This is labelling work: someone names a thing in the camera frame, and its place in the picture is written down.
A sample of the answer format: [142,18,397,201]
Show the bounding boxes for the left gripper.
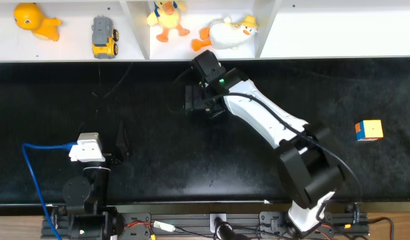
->
[76,120,131,166]

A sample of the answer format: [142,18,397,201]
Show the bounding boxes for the grey and yellow toy truck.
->
[91,15,120,60]

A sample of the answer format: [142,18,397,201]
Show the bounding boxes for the yellow rubber duck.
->
[13,2,63,42]

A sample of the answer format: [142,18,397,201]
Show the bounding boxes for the many-coloured puzzle cube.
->
[355,119,385,142]

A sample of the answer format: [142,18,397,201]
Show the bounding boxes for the yellow plush duck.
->
[146,0,191,43]

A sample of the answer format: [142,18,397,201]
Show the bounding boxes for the white plush duck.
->
[191,14,259,52]

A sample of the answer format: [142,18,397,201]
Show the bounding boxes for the white shelf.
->
[0,0,410,63]

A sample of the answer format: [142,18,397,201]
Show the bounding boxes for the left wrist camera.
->
[68,132,107,163]

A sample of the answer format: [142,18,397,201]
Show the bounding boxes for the blue cable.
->
[21,142,78,240]

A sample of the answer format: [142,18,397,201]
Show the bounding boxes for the mounting rail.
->
[41,201,395,240]

